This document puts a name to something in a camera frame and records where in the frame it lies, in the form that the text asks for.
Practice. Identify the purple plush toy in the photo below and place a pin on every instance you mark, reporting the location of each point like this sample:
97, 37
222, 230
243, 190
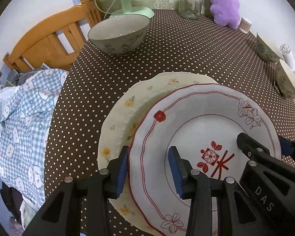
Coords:
226, 12

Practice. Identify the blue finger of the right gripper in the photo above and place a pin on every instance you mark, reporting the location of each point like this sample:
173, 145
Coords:
287, 146
260, 154

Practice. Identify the large yellow floral plate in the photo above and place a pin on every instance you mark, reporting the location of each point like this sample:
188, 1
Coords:
120, 125

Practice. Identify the wooden chair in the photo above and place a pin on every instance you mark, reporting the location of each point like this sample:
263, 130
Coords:
55, 41

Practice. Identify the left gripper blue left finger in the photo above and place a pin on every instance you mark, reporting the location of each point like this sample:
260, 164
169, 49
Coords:
61, 213

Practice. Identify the glass jar with lid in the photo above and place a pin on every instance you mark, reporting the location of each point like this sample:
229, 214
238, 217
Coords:
190, 9

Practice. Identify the green ceramic bowl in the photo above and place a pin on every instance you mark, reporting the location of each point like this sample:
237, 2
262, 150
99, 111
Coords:
120, 35

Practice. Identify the brown polka dot tablecloth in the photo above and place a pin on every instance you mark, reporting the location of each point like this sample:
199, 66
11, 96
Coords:
97, 80

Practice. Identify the blue checkered cloth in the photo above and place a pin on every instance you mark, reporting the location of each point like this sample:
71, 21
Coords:
25, 115

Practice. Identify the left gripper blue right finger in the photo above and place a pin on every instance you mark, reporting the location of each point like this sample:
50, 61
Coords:
236, 212

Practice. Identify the red patterned white plate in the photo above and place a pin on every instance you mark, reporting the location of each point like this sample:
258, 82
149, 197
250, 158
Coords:
202, 121

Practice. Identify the cotton swab container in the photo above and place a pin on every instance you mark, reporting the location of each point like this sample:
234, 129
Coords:
245, 25

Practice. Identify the white standing fan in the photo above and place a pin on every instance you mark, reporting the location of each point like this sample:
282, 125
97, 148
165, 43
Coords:
288, 55

